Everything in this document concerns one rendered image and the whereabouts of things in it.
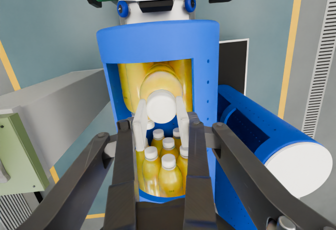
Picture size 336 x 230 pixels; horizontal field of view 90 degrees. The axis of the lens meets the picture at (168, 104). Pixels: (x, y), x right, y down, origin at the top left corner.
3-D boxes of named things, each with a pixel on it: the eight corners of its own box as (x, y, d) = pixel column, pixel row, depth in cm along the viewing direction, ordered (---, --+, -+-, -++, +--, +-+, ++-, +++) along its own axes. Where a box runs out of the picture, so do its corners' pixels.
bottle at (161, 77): (181, 80, 41) (197, 109, 23) (158, 97, 42) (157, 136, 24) (163, 55, 38) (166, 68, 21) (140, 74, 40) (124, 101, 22)
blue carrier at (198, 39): (147, 221, 85) (139, 304, 58) (116, 34, 54) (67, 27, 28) (204, 218, 84) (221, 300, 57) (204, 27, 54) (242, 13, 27)
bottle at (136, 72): (117, 54, 41) (129, 122, 47) (135, 53, 36) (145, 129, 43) (140, 51, 45) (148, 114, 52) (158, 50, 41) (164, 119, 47)
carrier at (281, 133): (232, 79, 142) (200, 92, 145) (328, 129, 60) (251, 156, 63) (240, 107, 152) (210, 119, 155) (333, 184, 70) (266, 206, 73)
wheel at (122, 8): (124, 16, 49) (130, 16, 50) (121, -2, 47) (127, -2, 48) (117, 18, 52) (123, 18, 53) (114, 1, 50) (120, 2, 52)
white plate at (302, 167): (330, 132, 59) (327, 130, 61) (254, 159, 62) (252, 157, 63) (335, 186, 69) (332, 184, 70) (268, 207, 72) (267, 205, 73)
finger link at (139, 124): (144, 151, 16) (136, 152, 16) (148, 119, 22) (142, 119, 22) (140, 122, 15) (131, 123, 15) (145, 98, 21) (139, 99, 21)
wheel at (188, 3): (184, 12, 50) (190, 11, 49) (183, -6, 48) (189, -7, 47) (191, 13, 53) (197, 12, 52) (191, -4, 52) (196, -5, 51)
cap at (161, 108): (181, 107, 23) (182, 112, 22) (159, 122, 24) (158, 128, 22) (164, 85, 22) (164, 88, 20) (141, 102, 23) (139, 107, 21)
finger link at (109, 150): (133, 157, 14) (96, 160, 14) (139, 128, 19) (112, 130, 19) (130, 141, 13) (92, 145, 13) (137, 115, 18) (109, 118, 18)
